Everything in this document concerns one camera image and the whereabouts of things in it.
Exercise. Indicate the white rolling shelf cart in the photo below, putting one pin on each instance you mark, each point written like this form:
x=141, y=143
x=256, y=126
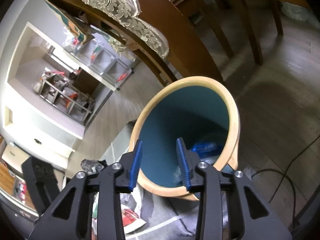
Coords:
x=98, y=59

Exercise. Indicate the wooden dining chair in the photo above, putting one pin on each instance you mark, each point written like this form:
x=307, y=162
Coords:
x=187, y=54

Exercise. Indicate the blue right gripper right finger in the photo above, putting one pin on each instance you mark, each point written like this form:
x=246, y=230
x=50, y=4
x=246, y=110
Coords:
x=182, y=156

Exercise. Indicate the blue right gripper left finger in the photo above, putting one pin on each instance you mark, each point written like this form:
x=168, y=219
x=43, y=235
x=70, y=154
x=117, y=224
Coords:
x=135, y=164

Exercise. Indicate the black plastic bag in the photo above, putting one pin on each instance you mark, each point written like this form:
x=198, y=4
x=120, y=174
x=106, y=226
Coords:
x=93, y=166

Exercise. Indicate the metal storage rack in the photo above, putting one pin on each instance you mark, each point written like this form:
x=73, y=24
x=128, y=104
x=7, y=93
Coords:
x=57, y=90

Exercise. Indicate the blue package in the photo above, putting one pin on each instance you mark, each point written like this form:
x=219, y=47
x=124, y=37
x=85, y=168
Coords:
x=207, y=149

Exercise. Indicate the white door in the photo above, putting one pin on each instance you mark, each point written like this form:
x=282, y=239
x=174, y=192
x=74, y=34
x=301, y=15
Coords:
x=35, y=141

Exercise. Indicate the grey checked table cloth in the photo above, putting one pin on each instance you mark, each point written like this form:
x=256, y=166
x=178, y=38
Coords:
x=165, y=218

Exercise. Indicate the red white snack wrapper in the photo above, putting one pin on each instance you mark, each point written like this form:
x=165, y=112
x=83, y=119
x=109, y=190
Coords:
x=130, y=210

